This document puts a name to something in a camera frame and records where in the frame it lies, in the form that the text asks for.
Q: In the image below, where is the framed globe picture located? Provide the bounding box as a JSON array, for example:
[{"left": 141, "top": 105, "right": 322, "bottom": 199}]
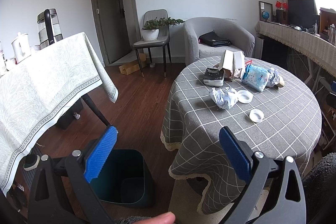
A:
[{"left": 259, "top": 1, "right": 273, "bottom": 22}]

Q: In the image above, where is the beige lace desk cloth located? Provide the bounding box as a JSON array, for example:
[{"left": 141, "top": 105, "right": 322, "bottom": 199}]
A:
[{"left": 255, "top": 21, "right": 336, "bottom": 77}]

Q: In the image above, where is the teal trash bin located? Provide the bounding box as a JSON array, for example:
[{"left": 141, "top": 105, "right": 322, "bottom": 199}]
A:
[{"left": 90, "top": 149, "right": 155, "bottom": 208}]

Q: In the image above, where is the electric glass kettle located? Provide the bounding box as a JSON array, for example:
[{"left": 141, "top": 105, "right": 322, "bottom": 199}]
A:
[{"left": 37, "top": 9, "right": 63, "bottom": 49}]

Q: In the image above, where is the grey plastic wrapper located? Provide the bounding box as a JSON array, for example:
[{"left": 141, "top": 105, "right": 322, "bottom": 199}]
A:
[{"left": 266, "top": 68, "right": 285, "bottom": 88}]

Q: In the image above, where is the green white sneaker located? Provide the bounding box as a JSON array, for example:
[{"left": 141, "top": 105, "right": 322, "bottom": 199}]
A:
[{"left": 23, "top": 154, "right": 41, "bottom": 172}]

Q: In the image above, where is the black table leg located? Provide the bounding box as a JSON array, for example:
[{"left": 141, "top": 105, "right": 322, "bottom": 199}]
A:
[{"left": 81, "top": 94, "right": 110, "bottom": 127}]

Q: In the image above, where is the white cardboard packaging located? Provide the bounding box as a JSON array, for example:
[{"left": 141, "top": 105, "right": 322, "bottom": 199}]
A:
[{"left": 215, "top": 50, "right": 245, "bottom": 80}]

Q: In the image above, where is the potted green plant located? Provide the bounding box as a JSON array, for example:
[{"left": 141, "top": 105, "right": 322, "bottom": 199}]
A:
[{"left": 141, "top": 17, "right": 185, "bottom": 42}]

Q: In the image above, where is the black tissue pack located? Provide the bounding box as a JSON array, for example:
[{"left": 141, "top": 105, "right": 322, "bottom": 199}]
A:
[{"left": 203, "top": 68, "right": 224, "bottom": 88}]

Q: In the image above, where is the person's left hand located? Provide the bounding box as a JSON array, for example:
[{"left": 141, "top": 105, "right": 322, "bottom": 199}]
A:
[{"left": 134, "top": 212, "right": 175, "bottom": 224}]

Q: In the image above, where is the blue white tissue pack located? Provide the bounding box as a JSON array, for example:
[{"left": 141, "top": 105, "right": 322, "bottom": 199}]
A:
[{"left": 241, "top": 64, "right": 270, "bottom": 92}]

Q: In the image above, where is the white paper ball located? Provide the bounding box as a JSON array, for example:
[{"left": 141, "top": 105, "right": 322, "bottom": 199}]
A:
[{"left": 209, "top": 88, "right": 238, "bottom": 110}]

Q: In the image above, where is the white ceramic jar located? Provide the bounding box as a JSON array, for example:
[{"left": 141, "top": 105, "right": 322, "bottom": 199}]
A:
[{"left": 11, "top": 32, "right": 31, "bottom": 64}]

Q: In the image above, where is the grey door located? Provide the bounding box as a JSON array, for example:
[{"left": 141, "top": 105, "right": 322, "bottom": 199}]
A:
[{"left": 97, "top": 0, "right": 131, "bottom": 64}]

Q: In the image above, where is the black handbag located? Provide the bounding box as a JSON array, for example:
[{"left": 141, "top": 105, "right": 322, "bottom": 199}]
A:
[{"left": 199, "top": 31, "right": 232, "bottom": 48}]

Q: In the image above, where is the white patterned tablecloth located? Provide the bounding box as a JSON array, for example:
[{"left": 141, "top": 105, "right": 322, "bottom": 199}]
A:
[{"left": 1, "top": 32, "right": 118, "bottom": 194}]

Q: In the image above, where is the black monitor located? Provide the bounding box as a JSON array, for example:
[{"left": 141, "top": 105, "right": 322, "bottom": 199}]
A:
[{"left": 288, "top": 0, "right": 315, "bottom": 28}]

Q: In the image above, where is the cardboard box on floor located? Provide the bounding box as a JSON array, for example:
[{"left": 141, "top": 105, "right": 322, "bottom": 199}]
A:
[{"left": 119, "top": 53, "right": 147, "bottom": 75}]

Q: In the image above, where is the white round plastic lid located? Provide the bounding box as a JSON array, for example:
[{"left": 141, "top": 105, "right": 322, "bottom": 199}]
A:
[{"left": 237, "top": 90, "right": 253, "bottom": 104}]

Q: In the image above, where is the grey armchair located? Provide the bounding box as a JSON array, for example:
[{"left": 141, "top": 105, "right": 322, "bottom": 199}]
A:
[{"left": 183, "top": 17, "right": 255, "bottom": 65}]

